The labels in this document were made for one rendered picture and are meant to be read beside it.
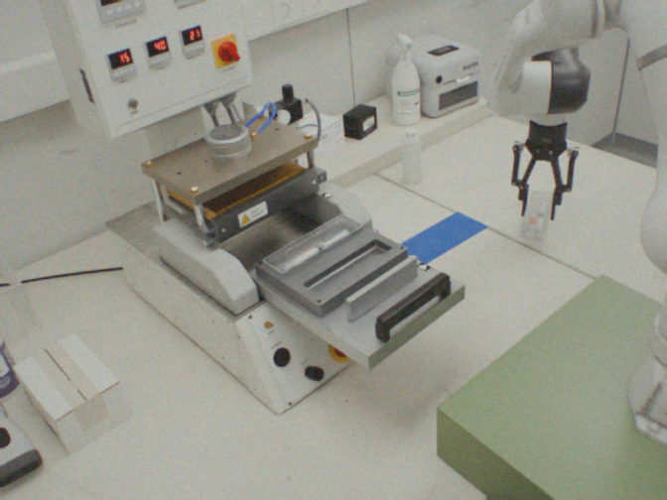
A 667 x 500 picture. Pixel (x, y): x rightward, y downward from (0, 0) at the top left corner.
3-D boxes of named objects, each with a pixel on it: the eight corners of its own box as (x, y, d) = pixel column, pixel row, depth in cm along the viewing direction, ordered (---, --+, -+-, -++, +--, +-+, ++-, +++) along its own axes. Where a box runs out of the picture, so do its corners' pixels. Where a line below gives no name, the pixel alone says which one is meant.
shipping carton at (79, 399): (28, 399, 125) (10, 364, 120) (93, 364, 132) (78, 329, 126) (65, 459, 113) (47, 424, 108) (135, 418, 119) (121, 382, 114)
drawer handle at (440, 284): (375, 337, 99) (373, 316, 96) (441, 289, 106) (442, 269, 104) (384, 343, 97) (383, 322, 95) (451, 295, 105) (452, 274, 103)
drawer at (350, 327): (249, 291, 116) (241, 255, 112) (340, 236, 128) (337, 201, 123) (369, 375, 98) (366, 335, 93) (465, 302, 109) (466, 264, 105)
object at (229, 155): (136, 195, 130) (117, 134, 123) (262, 138, 146) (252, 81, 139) (204, 241, 115) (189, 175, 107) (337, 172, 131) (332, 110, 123)
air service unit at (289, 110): (255, 162, 147) (244, 98, 139) (305, 138, 155) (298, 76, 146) (270, 169, 144) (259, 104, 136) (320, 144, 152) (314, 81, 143)
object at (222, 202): (169, 200, 127) (156, 156, 122) (260, 157, 139) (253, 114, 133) (219, 233, 116) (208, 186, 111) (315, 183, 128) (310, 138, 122)
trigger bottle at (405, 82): (389, 117, 202) (385, 35, 188) (415, 112, 204) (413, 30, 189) (398, 128, 195) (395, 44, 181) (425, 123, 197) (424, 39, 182)
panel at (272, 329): (287, 409, 117) (244, 315, 112) (403, 322, 133) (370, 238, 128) (293, 411, 116) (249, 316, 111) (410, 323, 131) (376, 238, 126)
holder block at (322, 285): (256, 275, 114) (253, 263, 112) (341, 225, 124) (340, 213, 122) (321, 317, 103) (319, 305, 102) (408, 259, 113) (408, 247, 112)
